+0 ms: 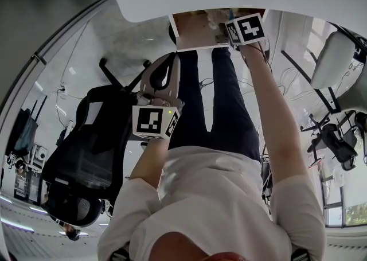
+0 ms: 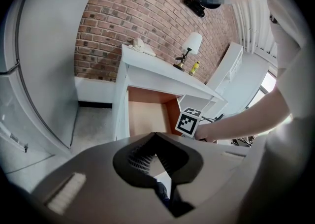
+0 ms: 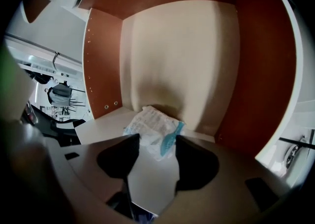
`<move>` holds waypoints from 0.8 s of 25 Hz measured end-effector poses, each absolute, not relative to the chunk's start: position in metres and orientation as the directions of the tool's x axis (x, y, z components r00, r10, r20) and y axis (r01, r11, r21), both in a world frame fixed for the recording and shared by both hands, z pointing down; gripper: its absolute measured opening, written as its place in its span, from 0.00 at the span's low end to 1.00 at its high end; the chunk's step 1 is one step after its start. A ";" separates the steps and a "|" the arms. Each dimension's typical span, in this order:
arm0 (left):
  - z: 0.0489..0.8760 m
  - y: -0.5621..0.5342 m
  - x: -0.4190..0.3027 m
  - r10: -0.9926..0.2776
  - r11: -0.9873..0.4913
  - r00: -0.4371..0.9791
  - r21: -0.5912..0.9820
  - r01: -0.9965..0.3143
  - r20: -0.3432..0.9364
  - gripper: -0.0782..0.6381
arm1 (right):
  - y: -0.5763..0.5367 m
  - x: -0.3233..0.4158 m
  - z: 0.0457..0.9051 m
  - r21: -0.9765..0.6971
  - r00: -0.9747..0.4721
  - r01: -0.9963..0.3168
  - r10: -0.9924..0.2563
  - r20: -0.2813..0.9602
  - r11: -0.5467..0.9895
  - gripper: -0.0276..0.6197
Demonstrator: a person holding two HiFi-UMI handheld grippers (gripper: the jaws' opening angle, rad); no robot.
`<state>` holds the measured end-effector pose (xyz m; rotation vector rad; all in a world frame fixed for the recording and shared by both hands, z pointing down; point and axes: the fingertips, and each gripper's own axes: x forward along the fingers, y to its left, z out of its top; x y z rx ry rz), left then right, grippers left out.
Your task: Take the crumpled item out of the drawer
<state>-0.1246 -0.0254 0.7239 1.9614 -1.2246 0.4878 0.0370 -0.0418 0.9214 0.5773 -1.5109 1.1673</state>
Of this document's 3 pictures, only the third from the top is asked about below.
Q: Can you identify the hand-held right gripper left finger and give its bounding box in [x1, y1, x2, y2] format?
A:
[45, 133, 141, 219]

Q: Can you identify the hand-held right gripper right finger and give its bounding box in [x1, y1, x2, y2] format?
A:
[157, 135, 292, 224]

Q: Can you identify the white item blue print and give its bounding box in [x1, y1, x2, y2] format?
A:
[122, 104, 187, 162]

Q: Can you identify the round metal fixture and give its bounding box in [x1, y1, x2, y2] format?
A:
[284, 143, 300, 169]

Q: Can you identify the black bar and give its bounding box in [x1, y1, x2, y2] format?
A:
[278, 136, 315, 150]

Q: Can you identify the metal hook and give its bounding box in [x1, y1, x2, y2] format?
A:
[52, 51, 61, 71]

